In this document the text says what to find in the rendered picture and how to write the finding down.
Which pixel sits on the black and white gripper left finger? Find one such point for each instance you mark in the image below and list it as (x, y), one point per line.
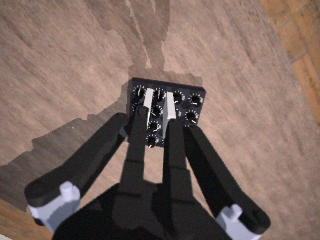
(56, 195)

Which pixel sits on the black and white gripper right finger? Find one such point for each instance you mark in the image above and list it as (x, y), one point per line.
(234, 211)

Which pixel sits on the black knob box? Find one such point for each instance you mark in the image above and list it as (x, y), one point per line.
(186, 101)

